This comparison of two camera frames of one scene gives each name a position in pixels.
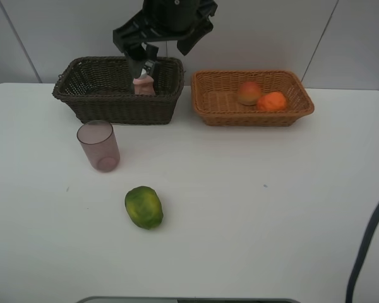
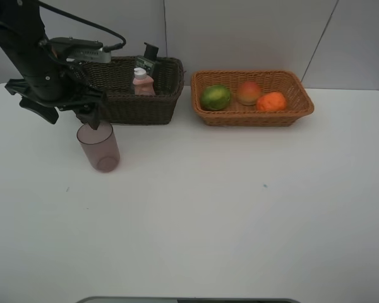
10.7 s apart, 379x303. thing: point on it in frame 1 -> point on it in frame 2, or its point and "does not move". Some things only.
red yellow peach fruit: [249, 93] does not move
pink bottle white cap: [144, 84] does not move
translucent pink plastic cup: [98, 141] does not move
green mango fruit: [144, 207] -> [215, 97]
